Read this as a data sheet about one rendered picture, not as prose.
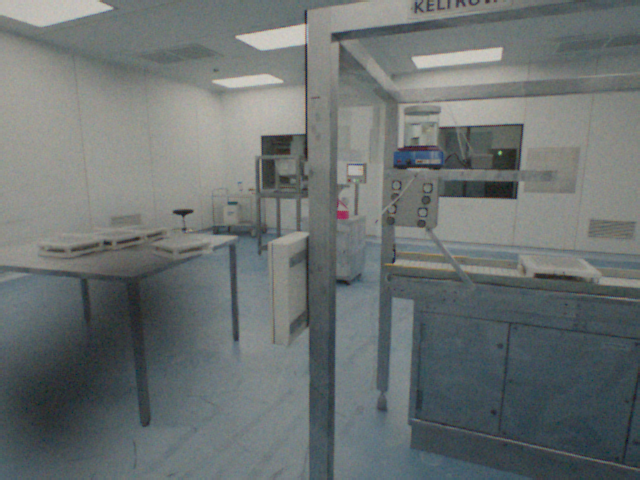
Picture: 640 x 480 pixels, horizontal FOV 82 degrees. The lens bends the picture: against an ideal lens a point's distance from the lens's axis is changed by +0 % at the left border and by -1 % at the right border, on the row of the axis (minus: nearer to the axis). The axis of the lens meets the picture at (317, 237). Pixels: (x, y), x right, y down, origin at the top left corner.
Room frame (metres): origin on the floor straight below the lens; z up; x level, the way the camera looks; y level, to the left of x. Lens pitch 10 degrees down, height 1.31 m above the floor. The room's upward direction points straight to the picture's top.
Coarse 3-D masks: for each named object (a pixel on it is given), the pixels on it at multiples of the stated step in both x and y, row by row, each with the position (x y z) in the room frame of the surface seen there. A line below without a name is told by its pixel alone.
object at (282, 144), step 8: (264, 136) 7.81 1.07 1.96; (272, 136) 7.74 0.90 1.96; (280, 136) 7.66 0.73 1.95; (288, 136) 7.59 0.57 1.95; (296, 136) 7.52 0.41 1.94; (304, 136) 7.45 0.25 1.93; (264, 144) 7.81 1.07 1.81; (272, 144) 7.74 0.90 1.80; (280, 144) 7.66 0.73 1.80; (288, 144) 7.59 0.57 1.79; (296, 144) 7.52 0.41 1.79; (304, 144) 7.45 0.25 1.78; (264, 152) 7.82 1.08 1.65; (272, 152) 7.74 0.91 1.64; (280, 152) 7.67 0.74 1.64; (288, 152) 7.59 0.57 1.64; (296, 152) 7.52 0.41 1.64; (304, 152) 7.45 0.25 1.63; (264, 160) 7.82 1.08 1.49; (272, 160) 7.75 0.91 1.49; (304, 160) 7.45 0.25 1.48; (264, 168) 7.82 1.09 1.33; (272, 168) 7.74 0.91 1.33; (264, 176) 7.82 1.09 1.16; (272, 176) 7.74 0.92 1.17; (280, 176) 7.67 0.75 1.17; (264, 184) 7.82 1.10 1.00; (272, 184) 7.75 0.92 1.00; (280, 184) 7.67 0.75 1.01; (288, 184) 7.60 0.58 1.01
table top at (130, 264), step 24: (24, 240) 2.58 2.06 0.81; (48, 240) 2.59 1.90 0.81; (216, 240) 2.58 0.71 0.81; (0, 264) 1.91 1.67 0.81; (24, 264) 1.90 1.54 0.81; (48, 264) 1.90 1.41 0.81; (72, 264) 1.90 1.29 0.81; (96, 264) 1.91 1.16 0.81; (120, 264) 1.91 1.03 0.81; (144, 264) 1.91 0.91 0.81; (168, 264) 1.94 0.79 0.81
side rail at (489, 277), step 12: (432, 276) 1.49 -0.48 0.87; (444, 276) 1.48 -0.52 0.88; (456, 276) 1.46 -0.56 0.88; (468, 276) 1.45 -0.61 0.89; (480, 276) 1.43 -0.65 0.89; (492, 276) 1.41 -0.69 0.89; (504, 276) 1.40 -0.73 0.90; (516, 276) 1.39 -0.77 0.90; (564, 288) 1.33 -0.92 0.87; (576, 288) 1.31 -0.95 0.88; (588, 288) 1.30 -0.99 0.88; (600, 288) 1.29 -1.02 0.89; (612, 288) 1.27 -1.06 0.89; (624, 288) 1.26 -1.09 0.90; (636, 288) 1.25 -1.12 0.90
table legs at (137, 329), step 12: (84, 288) 3.06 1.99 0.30; (132, 288) 1.71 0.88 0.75; (84, 300) 3.06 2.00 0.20; (132, 300) 1.71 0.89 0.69; (84, 312) 3.07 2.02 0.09; (132, 312) 1.72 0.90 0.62; (132, 324) 1.72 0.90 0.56; (132, 336) 1.72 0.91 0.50; (144, 348) 1.74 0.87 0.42; (144, 360) 1.74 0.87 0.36; (144, 372) 1.73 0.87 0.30; (144, 384) 1.72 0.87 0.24; (144, 396) 1.72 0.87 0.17; (144, 408) 1.71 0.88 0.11; (144, 420) 1.71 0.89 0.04
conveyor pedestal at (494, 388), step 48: (432, 336) 1.54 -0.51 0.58; (480, 336) 1.47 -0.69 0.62; (528, 336) 1.41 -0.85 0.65; (576, 336) 1.35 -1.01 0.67; (624, 336) 1.29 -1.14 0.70; (432, 384) 1.53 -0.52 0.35; (480, 384) 1.46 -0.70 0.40; (528, 384) 1.40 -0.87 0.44; (576, 384) 1.34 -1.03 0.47; (624, 384) 1.29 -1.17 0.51; (432, 432) 1.54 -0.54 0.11; (480, 432) 1.46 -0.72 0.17; (528, 432) 1.39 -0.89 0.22; (576, 432) 1.33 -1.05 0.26; (624, 432) 1.28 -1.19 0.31
